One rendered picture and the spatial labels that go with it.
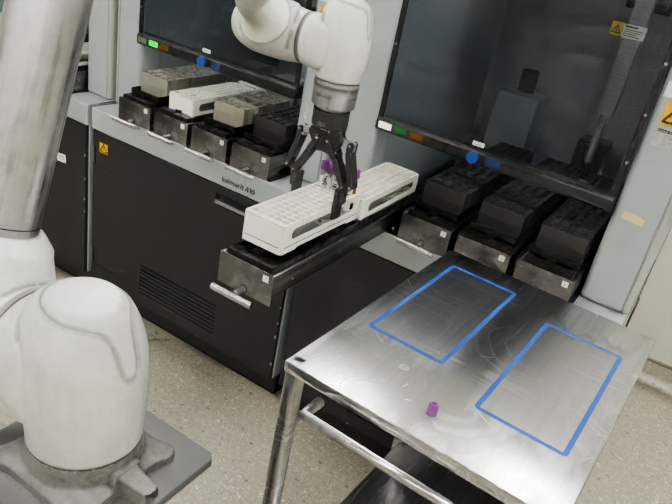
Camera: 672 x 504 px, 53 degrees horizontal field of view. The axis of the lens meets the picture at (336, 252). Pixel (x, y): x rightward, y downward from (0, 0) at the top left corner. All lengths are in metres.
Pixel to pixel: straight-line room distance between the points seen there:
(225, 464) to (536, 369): 1.09
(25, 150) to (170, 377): 1.45
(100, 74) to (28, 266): 1.52
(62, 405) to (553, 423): 0.69
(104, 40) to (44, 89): 1.47
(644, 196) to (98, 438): 1.19
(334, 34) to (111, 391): 0.76
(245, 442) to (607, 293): 1.11
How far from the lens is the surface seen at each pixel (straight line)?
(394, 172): 1.78
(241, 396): 2.25
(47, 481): 0.99
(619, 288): 1.67
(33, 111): 0.95
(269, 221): 1.30
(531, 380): 1.17
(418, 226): 1.68
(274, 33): 1.34
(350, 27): 1.31
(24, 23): 0.95
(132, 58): 2.32
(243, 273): 1.34
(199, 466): 1.04
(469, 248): 1.64
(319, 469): 2.06
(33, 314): 0.88
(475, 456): 0.98
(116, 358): 0.87
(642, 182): 1.60
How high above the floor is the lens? 1.45
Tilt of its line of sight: 27 degrees down
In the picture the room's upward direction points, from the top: 11 degrees clockwise
